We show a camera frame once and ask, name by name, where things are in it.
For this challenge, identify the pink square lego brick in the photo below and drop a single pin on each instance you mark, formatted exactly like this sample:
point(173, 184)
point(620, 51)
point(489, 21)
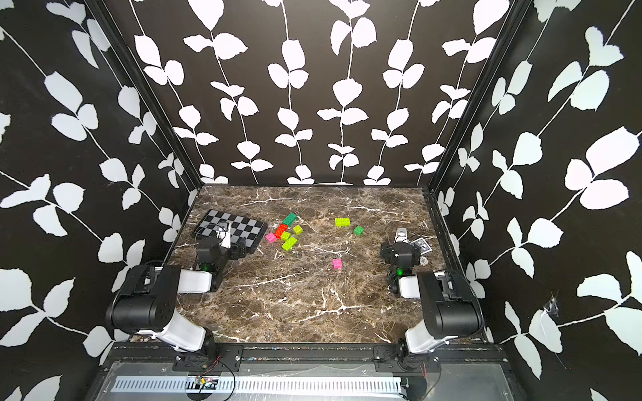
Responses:
point(271, 237)

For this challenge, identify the white slotted cable duct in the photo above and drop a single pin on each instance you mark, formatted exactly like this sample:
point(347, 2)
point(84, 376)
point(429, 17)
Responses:
point(332, 386)

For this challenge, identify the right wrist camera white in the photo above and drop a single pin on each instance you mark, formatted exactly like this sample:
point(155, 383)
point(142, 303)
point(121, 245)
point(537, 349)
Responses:
point(401, 235)

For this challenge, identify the magenta square lego brick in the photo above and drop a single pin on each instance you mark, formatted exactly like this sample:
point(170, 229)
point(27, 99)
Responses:
point(337, 263)

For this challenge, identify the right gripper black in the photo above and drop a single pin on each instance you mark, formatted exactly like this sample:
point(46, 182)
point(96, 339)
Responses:
point(388, 251)

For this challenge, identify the red long lego brick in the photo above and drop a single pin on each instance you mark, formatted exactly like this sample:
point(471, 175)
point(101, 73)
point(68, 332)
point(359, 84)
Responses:
point(280, 230)

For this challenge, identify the black white checkerboard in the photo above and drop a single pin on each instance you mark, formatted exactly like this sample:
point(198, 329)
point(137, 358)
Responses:
point(241, 229)

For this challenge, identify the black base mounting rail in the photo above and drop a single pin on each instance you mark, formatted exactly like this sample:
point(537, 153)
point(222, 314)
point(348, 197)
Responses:
point(384, 358)

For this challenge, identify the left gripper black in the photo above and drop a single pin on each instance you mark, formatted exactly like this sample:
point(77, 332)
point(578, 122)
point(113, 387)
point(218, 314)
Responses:
point(233, 253)

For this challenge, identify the dark green long lego brick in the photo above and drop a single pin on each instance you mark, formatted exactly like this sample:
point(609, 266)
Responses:
point(290, 219)

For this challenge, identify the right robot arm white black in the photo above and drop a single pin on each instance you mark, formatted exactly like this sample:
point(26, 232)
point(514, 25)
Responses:
point(449, 308)

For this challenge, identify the small circuit board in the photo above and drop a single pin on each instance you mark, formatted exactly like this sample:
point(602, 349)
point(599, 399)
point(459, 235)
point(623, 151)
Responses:
point(202, 384)

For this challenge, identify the lime long lego brick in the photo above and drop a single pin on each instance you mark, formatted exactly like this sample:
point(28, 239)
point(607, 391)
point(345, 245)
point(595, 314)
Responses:
point(290, 243)

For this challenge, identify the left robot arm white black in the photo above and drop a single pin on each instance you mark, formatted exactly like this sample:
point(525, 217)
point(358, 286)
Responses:
point(146, 303)

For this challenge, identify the lime rectangular lego brick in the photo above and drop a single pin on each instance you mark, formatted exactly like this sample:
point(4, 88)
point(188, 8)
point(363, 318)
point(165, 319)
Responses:
point(342, 222)

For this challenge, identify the blue playing card box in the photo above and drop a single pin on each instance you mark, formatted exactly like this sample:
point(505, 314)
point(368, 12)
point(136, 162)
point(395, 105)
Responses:
point(421, 246)

